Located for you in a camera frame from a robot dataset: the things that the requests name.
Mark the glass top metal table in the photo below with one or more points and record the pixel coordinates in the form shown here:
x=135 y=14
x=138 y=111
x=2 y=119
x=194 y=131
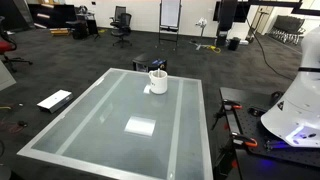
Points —
x=100 y=133

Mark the white flat box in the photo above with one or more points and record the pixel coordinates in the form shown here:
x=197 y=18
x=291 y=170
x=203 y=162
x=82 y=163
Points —
x=53 y=100

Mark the black shelf cabinet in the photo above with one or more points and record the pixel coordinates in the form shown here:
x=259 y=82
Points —
x=63 y=13

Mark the grey slanted panel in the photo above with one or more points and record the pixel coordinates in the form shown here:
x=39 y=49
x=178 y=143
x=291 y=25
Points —
x=5 y=78

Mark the white ceramic mug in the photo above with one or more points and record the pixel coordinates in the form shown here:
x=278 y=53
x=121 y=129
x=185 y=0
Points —
x=159 y=85

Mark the black wall monitor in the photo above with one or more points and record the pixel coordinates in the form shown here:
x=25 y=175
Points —
x=242 y=13

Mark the red office chair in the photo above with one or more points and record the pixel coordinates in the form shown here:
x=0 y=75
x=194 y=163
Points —
x=5 y=46

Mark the small black floor object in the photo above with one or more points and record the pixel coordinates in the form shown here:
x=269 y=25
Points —
x=22 y=123

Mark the black overhead beam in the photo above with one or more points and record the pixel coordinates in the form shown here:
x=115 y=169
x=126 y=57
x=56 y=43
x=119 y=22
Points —
x=266 y=2

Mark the black trash bin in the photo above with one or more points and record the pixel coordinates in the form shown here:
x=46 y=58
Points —
x=234 y=43

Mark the black low box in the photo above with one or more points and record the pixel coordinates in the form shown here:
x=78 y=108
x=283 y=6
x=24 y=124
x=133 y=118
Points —
x=143 y=60

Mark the yellow wooden box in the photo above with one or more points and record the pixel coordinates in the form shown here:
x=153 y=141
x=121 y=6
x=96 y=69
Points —
x=60 y=32

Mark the white tripod stand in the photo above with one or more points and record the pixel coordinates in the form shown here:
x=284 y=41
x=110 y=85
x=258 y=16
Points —
x=201 y=23

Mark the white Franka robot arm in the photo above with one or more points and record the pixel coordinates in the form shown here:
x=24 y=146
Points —
x=300 y=110

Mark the stacked black chairs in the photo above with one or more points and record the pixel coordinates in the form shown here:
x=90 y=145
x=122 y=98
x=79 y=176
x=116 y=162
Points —
x=287 y=26

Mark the black round knob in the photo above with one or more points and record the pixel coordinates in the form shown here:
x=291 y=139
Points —
x=255 y=111

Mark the black mesh office chair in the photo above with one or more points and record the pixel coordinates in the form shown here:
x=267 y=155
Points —
x=118 y=11
x=124 y=25

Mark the black cluttered desk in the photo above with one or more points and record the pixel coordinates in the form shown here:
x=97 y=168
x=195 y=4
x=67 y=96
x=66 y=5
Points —
x=80 y=30

